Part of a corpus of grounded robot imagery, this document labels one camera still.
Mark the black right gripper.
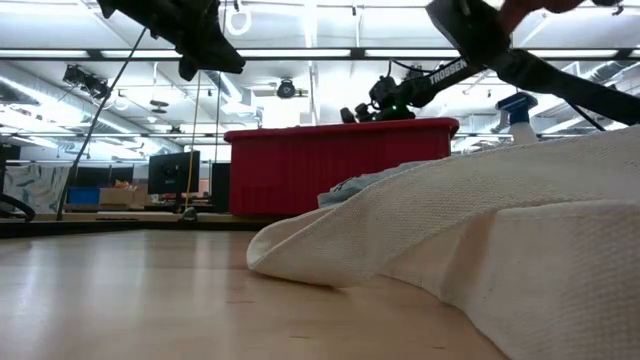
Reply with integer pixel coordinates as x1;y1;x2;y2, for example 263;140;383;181
339;99;417;125

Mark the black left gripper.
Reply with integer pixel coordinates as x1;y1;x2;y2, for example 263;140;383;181
97;0;247;83

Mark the light grey garment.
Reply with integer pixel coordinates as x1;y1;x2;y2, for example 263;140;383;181
316;159;436;210

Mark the red plastic bin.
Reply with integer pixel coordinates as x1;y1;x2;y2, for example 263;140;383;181
223;117;460;217

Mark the round black ceiling lamp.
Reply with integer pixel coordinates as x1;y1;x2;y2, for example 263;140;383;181
276;78;297;100

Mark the black monitor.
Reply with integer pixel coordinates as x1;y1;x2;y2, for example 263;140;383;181
148;149;201;197

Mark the black computer tower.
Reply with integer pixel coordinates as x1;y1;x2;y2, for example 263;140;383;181
210;162;232;214

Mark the cardboard box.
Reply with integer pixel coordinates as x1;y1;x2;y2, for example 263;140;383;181
99;185;150;206

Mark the beige wooden desk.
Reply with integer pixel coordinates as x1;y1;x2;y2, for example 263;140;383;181
29;210;274;225

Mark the spray bottle with blue nozzle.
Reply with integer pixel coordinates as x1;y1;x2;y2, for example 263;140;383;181
492;90;541;146

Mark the blue box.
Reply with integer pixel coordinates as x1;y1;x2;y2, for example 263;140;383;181
67;187;101;206

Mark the cream woven cloth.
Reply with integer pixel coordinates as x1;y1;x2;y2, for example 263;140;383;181
245;124;640;360

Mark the leaf patterned cloth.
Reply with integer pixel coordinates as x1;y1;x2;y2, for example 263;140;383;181
0;164;71;215

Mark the white ring lamp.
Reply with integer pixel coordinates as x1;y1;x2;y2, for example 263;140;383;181
227;7;254;37

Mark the black ceiling rail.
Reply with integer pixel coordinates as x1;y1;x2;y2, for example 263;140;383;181
0;47;640;62

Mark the yellow hanging cable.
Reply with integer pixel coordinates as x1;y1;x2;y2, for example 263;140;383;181
184;69;202;211

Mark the long black cable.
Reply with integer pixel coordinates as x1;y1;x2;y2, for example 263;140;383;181
55;27;149;221

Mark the black aluminium table frame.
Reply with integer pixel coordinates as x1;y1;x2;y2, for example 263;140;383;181
0;219;281;240

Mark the black curved hose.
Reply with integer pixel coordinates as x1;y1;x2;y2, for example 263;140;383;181
0;192;37;224

